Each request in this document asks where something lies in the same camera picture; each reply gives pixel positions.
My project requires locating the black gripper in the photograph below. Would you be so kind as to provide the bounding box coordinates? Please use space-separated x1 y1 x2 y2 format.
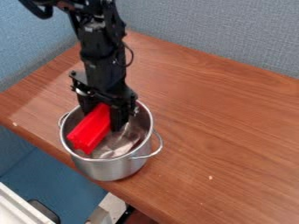
69 17 136 132

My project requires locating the red plastic block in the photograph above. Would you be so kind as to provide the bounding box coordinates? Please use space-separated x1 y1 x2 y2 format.
67 103 111 155

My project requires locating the metal pot with handle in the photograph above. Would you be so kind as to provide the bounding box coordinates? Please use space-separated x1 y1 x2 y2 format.
59 101 164 181

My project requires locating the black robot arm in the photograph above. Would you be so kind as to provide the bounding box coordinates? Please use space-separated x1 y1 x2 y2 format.
19 0 137 131

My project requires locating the black object under table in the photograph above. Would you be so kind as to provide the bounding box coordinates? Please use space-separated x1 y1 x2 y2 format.
28 199 61 224

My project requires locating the white appliance at bottom left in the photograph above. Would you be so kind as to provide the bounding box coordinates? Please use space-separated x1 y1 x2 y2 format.
0 182 49 224

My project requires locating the grey metal table frame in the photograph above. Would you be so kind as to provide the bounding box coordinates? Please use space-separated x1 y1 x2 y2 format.
84 192 135 224

